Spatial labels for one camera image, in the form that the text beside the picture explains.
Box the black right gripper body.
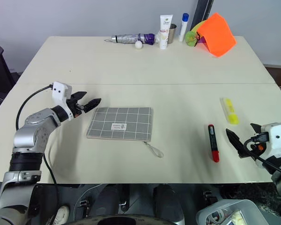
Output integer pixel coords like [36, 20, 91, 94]
[243, 137, 268, 158]

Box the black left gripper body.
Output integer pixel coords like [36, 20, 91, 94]
[67, 95, 88, 118]

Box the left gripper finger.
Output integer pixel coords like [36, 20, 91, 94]
[82, 97, 102, 114]
[71, 90, 88, 102]

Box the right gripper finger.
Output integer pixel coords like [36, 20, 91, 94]
[250, 123, 262, 135]
[225, 128, 248, 159]

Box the grey checked zip pouch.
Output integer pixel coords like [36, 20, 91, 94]
[86, 107, 164, 158]

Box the black marker with red cap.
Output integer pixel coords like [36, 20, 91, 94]
[207, 124, 221, 163]

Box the yellow highlighter pen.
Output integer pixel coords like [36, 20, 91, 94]
[219, 97, 240, 125]

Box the clear plastic storage box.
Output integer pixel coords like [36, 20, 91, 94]
[195, 199, 281, 225]

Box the silver purple folded umbrella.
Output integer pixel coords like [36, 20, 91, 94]
[104, 32, 160, 45]

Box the black chair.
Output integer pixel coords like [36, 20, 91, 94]
[0, 41, 21, 113]

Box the orange folded cloth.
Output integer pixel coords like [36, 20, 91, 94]
[196, 12, 237, 58]

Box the white Dove cream tube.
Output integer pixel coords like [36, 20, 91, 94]
[159, 15, 174, 50]

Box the metal cup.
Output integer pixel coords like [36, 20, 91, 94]
[167, 23, 177, 45]

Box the white shoe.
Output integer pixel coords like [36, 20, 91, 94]
[52, 205, 71, 225]

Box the green round toy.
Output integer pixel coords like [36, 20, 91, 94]
[185, 31, 201, 47]

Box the yellow curved toy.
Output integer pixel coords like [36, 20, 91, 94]
[190, 20, 208, 33]

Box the white bottle with blue cap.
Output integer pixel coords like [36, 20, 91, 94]
[178, 13, 190, 43]

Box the black pole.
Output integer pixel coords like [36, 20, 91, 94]
[192, 0, 216, 32]

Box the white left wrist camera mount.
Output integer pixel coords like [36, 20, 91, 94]
[52, 81, 74, 121]

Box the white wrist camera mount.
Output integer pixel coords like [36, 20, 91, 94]
[260, 122, 281, 156]
[52, 81, 74, 121]

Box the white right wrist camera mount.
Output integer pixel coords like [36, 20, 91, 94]
[260, 122, 281, 156]

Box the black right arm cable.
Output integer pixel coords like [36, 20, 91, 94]
[245, 131, 281, 178]

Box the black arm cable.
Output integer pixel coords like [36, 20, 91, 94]
[15, 85, 59, 186]
[245, 131, 281, 178]

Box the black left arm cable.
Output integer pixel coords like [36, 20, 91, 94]
[15, 85, 59, 186]

